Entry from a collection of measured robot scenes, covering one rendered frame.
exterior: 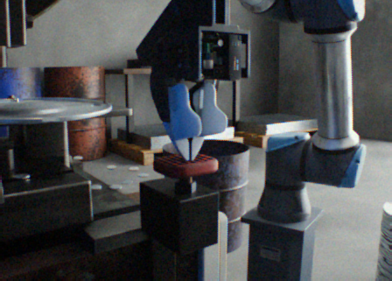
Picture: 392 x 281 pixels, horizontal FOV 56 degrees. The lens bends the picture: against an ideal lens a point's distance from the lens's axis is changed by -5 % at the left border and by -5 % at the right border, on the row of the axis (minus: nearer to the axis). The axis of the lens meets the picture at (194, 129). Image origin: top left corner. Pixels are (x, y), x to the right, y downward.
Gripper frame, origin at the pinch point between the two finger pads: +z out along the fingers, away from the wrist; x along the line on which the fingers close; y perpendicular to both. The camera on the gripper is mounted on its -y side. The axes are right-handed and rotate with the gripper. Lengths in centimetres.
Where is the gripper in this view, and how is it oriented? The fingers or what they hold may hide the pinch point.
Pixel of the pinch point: (185, 149)
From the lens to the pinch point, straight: 47.0
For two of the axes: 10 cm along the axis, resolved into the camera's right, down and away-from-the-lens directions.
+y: 6.0, 1.3, -7.9
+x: 8.0, -0.9, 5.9
